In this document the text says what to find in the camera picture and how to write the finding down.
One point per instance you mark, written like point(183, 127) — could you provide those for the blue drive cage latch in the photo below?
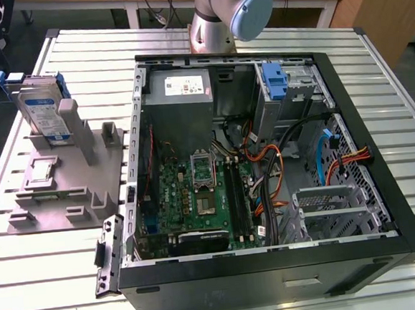
point(275, 81)

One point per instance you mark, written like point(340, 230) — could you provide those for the CPU socket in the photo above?
point(207, 205)

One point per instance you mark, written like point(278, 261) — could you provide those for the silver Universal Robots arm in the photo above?
point(212, 29)

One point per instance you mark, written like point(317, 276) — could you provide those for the black RAM slot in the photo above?
point(234, 199)
point(244, 199)

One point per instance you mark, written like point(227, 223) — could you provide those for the green motherboard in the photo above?
point(175, 200)

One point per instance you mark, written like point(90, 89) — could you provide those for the green RAM stick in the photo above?
point(49, 198)

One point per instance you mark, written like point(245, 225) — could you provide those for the grey parts rack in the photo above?
point(73, 180)

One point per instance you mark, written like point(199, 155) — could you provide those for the metal optical drive cage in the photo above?
point(296, 94)

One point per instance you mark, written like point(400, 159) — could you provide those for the hard disk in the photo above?
point(42, 114)

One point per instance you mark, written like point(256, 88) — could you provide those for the black graphics card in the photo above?
point(203, 239)

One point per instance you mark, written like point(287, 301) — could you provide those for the hinged metal card retainer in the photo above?
point(109, 256)

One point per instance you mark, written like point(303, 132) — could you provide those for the black open PC case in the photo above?
point(239, 285)

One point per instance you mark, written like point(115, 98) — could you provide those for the brown wooden cabinet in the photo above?
point(390, 11)

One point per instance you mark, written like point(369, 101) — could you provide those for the metal disk bay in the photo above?
point(341, 212)

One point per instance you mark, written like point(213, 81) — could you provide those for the silver CPU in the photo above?
point(40, 172)

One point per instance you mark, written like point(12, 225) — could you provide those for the grey power supply unit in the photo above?
point(179, 121)

